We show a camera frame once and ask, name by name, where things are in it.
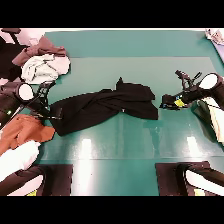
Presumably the orange garment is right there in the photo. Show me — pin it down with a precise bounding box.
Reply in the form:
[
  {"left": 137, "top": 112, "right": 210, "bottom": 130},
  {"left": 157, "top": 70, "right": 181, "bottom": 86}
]
[{"left": 0, "top": 114, "right": 56, "bottom": 156}]

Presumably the white garment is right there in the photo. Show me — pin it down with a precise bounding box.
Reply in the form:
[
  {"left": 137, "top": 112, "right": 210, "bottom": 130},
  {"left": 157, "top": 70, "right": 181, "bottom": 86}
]
[{"left": 21, "top": 53, "right": 71, "bottom": 85}]

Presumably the black garment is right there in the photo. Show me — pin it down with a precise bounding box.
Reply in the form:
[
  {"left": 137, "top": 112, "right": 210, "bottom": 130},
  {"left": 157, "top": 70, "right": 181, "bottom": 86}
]
[{"left": 0, "top": 37, "right": 28, "bottom": 82}]

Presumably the brown garment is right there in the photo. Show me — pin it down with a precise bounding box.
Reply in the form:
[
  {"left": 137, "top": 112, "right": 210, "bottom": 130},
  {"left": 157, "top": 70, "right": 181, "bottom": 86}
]
[{"left": 11, "top": 35, "right": 68, "bottom": 67}]

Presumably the pale garment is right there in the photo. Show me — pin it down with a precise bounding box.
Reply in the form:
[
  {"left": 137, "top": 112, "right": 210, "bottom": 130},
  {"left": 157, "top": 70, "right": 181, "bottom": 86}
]
[{"left": 204, "top": 28, "right": 224, "bottom": 46}]

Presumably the black shirt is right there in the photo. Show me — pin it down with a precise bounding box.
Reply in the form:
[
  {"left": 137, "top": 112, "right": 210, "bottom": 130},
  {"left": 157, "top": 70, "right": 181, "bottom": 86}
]
[{"left": 49, "top": 76, "right": 160, "bottom": 137}]

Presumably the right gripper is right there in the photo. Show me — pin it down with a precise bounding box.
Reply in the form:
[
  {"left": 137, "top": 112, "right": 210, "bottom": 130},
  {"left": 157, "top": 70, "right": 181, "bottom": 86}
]
[{"left": 160, "top": 93, "right": 192, "bottom": 110}]

